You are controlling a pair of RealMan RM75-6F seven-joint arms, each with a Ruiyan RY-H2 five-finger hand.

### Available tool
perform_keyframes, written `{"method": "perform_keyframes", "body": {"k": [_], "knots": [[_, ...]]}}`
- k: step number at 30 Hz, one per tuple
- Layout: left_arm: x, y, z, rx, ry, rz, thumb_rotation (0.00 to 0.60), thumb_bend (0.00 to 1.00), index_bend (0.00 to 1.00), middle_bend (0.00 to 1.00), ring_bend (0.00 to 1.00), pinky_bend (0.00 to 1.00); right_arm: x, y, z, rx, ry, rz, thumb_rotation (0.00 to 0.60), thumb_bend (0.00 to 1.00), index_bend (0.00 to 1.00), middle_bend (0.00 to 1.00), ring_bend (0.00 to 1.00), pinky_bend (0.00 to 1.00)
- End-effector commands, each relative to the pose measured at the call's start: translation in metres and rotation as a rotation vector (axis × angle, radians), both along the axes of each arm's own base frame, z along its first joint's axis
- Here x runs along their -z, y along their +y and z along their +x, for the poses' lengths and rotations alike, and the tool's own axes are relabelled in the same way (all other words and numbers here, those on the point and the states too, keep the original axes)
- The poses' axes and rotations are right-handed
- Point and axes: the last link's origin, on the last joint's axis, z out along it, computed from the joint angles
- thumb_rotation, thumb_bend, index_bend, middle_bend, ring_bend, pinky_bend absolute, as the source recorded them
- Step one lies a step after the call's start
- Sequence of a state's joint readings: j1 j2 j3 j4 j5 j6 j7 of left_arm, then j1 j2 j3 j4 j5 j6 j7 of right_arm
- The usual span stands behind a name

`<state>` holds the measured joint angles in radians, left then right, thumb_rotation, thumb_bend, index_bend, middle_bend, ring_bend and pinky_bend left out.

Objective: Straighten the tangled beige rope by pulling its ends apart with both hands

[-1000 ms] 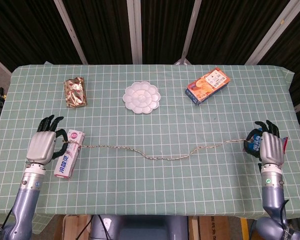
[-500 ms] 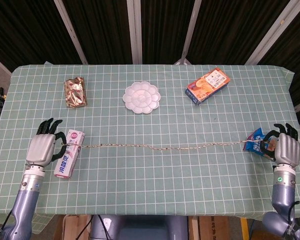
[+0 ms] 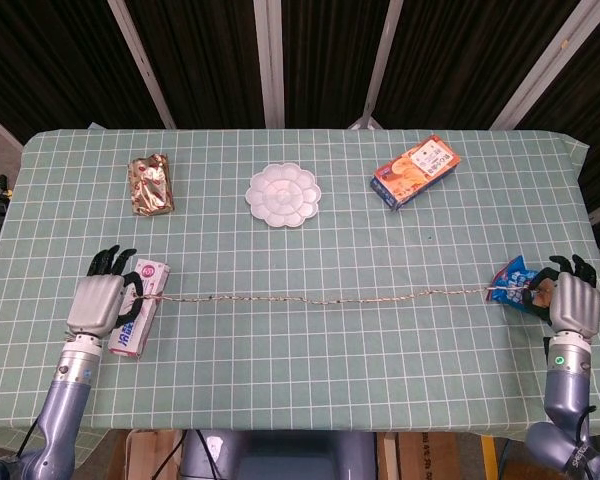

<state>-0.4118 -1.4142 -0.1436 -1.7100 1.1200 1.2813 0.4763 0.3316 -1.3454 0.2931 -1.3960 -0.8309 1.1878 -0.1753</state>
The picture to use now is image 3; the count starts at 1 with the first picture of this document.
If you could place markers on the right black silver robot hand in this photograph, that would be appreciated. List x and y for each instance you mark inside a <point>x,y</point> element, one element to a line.
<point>575,305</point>

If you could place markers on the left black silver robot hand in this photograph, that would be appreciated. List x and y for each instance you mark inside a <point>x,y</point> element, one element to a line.
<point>95,305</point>

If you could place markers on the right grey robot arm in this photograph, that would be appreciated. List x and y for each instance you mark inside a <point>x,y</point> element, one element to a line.
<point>565,395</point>

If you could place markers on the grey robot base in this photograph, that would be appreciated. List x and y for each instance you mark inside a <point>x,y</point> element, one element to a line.
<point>290,457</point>

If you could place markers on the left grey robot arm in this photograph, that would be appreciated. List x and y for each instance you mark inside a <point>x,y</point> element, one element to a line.
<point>65,400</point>

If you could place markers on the pink white toothpaste box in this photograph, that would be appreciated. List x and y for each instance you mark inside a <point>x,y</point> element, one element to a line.
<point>152,272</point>

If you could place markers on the blue snack bag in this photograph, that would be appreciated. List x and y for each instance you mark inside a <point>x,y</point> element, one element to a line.
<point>512,280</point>

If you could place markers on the gold foil snack packet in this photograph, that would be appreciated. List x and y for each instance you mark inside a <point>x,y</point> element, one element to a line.
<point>150,185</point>

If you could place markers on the wooden crate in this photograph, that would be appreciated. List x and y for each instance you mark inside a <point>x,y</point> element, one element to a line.
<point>150,455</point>

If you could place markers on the orange blue biscuit box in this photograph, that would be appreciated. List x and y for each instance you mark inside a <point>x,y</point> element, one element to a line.
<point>412,172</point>

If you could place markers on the brown cardboard box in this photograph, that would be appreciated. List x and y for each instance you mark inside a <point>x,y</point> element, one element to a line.
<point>430,460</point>

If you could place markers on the white flower-shaped paint palette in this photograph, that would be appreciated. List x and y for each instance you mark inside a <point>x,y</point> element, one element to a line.
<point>282,195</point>

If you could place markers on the green checked tablecloth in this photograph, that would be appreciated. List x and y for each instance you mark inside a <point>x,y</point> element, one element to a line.
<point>305,400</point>

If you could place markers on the light wooden plank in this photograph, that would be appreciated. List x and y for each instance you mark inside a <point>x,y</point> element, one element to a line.
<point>387,457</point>

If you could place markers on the black pleated curtain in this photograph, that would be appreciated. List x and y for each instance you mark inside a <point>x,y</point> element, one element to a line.
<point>210,60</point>

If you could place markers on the white frame post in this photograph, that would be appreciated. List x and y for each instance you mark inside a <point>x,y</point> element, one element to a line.
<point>270,65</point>
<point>140,60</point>
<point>382,60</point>
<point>545,65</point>

